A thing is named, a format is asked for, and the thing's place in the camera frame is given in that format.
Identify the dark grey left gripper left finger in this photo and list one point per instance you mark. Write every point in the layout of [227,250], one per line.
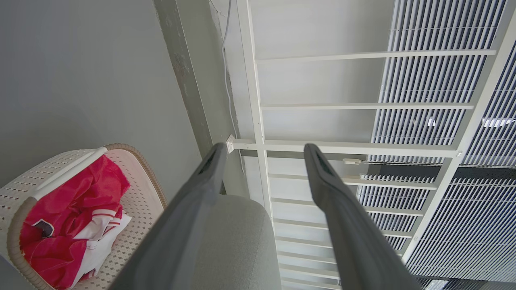
[177,233]

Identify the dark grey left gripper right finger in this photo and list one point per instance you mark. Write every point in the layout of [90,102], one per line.
[354,241]

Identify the white perforated laundry basket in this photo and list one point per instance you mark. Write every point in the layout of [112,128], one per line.
[137,193]

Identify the grey fabric sofa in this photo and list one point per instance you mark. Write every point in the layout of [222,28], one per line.
[238,245]

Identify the white garment with red stripes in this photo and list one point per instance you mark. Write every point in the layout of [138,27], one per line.
[100,237]

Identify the grey slatted window blinds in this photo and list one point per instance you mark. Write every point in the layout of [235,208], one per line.
[463,209]

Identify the white wooden railing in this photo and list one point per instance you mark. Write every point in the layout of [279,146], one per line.
[363,106]

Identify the raised concrete floor ledge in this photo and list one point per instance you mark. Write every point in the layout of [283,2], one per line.
[187,76]

